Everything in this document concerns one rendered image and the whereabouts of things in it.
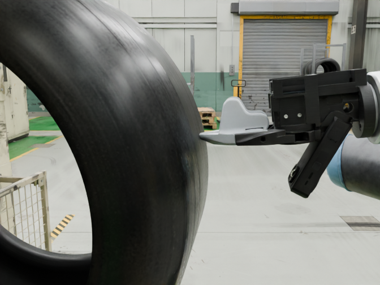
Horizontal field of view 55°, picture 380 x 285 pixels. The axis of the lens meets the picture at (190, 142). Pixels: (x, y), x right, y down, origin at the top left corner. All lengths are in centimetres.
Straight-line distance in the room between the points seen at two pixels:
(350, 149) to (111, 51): 41
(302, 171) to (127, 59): 26
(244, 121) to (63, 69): 23
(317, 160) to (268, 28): 1157
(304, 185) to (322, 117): 9
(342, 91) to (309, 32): 1189
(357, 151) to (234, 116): 23
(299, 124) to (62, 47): 28
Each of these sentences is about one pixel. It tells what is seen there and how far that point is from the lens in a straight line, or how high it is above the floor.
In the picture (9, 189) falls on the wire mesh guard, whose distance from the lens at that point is 115.
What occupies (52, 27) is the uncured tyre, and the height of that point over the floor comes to 135.
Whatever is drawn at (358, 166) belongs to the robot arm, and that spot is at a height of 118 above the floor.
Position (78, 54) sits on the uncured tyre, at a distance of 35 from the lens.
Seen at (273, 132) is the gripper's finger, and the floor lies 124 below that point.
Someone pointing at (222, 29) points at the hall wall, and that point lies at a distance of 1176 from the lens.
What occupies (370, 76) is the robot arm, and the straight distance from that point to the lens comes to 50.
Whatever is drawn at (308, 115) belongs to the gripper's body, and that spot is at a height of 127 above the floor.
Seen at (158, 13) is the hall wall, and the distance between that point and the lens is 1190.
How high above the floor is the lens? 131
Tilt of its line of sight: 11 degrees down
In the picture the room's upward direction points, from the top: straight up
